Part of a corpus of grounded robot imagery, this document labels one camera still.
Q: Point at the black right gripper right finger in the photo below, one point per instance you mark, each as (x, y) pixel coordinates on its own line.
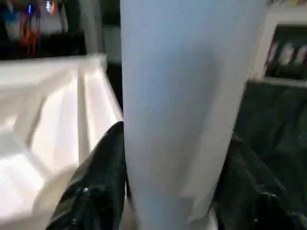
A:
(259, 196)

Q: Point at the white plastic table leg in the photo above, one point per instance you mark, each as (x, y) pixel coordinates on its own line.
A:
(187, 96)

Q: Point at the black work mat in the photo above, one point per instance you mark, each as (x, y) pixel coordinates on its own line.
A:
(278, 129)

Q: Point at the white glass-door cabinet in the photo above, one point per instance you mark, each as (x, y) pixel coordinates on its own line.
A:
(288, 48)

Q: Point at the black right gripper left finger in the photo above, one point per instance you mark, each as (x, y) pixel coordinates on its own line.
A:
(96, 191)

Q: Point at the white plastic table top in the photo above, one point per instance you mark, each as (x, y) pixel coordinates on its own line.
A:
(43, 124)

